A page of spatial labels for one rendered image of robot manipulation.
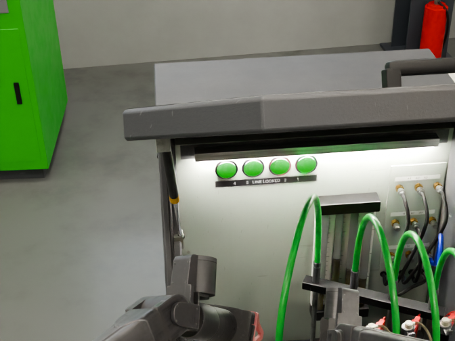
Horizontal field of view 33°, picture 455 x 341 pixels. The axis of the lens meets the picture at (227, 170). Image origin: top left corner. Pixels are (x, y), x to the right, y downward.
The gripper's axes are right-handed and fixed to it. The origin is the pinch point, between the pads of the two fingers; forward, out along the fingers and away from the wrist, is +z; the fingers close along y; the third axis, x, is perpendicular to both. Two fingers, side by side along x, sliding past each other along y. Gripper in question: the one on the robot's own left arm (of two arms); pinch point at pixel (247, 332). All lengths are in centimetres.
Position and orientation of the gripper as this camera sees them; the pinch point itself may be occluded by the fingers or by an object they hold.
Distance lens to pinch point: 135.4
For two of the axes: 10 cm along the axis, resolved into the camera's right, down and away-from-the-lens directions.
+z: 4.9, 2.8, 8.3
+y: -8.5, -0.5, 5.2
